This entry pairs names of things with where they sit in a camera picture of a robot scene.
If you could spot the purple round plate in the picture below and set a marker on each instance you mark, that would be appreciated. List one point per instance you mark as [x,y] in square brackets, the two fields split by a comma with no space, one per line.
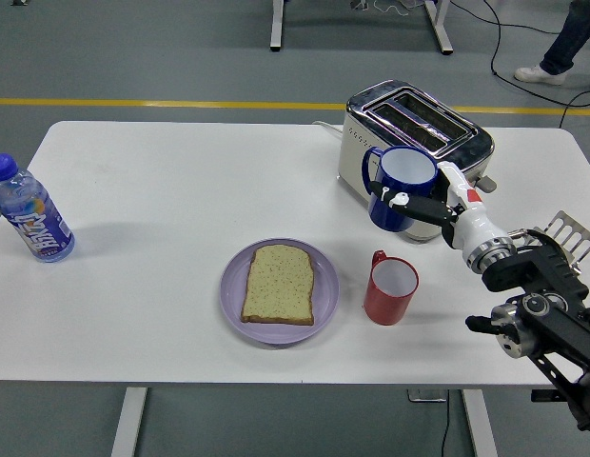
[326,285]

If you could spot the white table leg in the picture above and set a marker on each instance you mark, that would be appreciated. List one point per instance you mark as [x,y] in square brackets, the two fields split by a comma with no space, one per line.
[128,423]
[480,428]

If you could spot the black table control panel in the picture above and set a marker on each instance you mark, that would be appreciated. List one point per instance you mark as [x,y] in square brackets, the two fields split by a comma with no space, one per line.
[542,396]

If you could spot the blue enamel cup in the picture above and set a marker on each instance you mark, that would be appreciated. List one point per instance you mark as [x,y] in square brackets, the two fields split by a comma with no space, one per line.
[404,166]

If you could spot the slice of toast bread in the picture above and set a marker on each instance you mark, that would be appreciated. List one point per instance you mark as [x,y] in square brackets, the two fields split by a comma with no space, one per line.
[278,285]

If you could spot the cream and chrome toaster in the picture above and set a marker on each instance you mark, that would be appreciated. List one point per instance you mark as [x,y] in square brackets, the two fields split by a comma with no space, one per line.
[349,152]

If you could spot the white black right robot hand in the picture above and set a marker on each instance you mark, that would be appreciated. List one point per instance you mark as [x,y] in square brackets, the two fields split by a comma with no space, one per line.
[476,219]

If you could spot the white background desk leg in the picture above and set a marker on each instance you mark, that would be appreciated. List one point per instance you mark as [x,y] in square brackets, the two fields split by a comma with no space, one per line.
[276,28]
[440,28]

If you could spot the silver metal toast rack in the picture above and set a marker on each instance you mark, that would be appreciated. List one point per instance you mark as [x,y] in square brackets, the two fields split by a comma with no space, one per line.
[563,219]

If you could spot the grey under-table bracket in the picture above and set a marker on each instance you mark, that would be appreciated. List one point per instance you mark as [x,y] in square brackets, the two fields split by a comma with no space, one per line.
[426,396]

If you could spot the person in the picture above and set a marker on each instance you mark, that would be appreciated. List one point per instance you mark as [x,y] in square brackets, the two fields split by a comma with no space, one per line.
[571,38]

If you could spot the red enamel cup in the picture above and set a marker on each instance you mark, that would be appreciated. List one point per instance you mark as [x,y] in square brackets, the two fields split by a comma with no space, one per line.
[385,307]

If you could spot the plastic bottle with blue label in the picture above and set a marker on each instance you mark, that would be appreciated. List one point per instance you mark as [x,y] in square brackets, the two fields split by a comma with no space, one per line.
[38,228]

